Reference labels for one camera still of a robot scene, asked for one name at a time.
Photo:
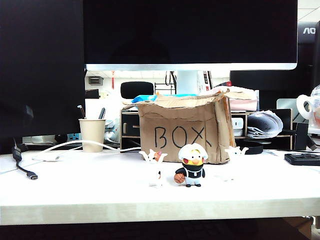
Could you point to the duck doll with basketball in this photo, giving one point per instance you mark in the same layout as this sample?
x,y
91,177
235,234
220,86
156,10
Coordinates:
x,y
192,172

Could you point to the cardboard box marked BOX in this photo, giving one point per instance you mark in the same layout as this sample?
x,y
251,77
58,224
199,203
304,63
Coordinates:
x,y
190,125

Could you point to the calico cat doll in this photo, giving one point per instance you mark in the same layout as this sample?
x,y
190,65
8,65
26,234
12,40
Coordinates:
x,y
156,157

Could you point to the white cat doll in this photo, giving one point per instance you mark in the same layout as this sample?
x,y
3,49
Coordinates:
x,y
235,151

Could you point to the small black box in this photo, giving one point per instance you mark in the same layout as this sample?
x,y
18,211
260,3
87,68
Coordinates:
x,y
300,136

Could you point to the blue plastic bag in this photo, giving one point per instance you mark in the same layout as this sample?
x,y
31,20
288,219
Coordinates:
x,y
142,98

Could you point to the black wooden desk organizer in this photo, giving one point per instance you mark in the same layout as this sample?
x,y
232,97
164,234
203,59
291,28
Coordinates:
x,y
130,127

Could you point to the black chair headrest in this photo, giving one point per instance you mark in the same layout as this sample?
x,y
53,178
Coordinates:
x,y
137,89

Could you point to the white monitor stand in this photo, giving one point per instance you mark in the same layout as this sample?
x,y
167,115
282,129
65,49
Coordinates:
x,y
187,82

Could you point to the beige paper cup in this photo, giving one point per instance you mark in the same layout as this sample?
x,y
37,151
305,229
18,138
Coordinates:
x,y
92,135

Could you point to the white charger block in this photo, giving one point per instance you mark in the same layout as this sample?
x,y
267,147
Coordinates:
x,y
237,123

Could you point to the silver-tipped pen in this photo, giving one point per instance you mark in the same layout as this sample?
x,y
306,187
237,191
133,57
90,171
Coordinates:
x,y
82,112

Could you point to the pink and white paper pile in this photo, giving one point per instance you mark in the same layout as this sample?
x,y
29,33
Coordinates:
x,y
243,104

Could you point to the large silver-bezel monitor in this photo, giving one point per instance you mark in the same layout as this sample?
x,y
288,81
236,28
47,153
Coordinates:
x,y
190,30

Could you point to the black round band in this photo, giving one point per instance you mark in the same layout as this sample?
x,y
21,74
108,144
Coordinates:
x,y
255,149

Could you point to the black round knob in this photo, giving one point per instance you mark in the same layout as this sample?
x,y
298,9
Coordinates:
x,y
61,138

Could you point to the curled paper stack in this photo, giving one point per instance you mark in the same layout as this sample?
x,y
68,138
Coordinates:
x,y
265,123

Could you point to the grey power strip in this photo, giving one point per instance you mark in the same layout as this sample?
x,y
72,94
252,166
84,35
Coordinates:
x,y
45,138

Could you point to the black monitor screen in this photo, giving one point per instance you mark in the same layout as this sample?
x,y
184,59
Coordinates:
x,y
37,62

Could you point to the black flat tray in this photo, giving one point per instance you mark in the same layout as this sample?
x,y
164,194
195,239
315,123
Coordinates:
x,y
302,159

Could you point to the white teapot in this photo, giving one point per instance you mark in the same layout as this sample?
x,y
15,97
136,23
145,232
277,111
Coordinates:
x,y
315,112

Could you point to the black AOC monitor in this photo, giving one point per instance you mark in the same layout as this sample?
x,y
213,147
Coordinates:
x,y
306,50

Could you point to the grey wall box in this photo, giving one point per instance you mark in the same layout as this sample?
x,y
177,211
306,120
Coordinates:
x,y
95,80

